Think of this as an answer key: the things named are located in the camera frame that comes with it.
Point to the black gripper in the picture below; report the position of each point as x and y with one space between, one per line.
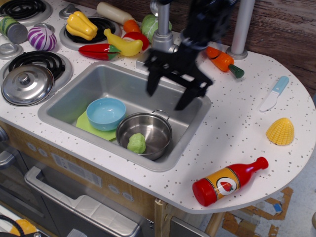
180 66

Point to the green toy broccoli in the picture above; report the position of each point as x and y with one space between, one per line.
137 143

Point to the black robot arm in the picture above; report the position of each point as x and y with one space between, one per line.
208 21

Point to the small steel pan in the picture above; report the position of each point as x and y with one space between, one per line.
154 126

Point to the silver toy faucet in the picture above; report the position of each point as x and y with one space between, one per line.
163 37

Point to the orange toy carrot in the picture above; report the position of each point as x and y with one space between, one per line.
224 62

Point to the yellow toy banana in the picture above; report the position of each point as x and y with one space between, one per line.
127 48

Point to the green toy cabbage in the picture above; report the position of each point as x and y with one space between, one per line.
149 26

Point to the red toy apple half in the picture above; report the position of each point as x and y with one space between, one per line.
131 36

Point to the orange toy fruit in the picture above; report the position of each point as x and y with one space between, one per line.
131 26

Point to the light blue plastic bowl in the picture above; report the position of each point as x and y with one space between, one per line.
105 114

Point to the red toy chili pepper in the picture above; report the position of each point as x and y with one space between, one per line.
102 51

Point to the grey support pole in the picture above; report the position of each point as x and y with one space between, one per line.
237 50

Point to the back right stove burner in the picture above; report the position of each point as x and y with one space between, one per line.
75 42

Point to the stove burner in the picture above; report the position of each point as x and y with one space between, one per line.
59 65
75 42
27 12

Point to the blue white toy knife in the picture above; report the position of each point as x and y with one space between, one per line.
275 92

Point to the cream toy bottle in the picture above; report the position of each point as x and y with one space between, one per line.
113 13

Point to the green plastic plate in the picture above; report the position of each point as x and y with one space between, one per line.
84 124

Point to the grey metal sink basin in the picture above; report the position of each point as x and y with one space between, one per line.
108 80

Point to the yellow toy bell pepper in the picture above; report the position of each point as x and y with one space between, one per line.
79 25

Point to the red toy ketchup bottle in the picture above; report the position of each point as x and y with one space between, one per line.
226 181

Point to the front left stove burner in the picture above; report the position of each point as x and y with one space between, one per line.
59 65

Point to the yellow toy corn piece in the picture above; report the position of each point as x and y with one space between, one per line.
281 132

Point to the silver stove knob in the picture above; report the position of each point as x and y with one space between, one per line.
10 50
67 11

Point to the purple toy onion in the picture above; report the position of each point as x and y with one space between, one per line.
42 39

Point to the steel pot lid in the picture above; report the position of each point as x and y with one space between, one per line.
27 85

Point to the back left stove burner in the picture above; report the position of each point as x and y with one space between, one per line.
27 12

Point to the green label toy can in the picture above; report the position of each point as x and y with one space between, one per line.
14 31

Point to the silver stove knob left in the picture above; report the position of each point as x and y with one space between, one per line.
10 50

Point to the yellow object bottom left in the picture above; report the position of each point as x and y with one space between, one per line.
25 225

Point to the silver oven door handle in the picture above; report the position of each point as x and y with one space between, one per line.
83 214

